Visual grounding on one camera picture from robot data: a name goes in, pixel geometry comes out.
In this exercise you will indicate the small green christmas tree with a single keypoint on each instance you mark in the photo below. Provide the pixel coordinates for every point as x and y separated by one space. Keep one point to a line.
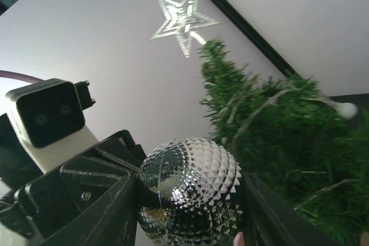
293 138

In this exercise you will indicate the black corner frame post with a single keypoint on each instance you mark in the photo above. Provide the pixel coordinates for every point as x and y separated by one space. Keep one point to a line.
247 29

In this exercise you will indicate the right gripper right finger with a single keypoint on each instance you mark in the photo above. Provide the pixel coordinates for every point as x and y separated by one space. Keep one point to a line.
269 220

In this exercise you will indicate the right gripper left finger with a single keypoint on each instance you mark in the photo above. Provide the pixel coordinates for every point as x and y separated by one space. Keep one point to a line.
84 208

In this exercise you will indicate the silver star tree topper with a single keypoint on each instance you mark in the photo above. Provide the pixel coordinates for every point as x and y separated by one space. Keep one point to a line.
183 20

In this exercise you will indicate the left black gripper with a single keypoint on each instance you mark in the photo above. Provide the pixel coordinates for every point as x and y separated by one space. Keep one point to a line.
117 153

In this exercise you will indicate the pink cone ornament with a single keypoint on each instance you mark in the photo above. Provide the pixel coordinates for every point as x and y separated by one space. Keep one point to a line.
239 240

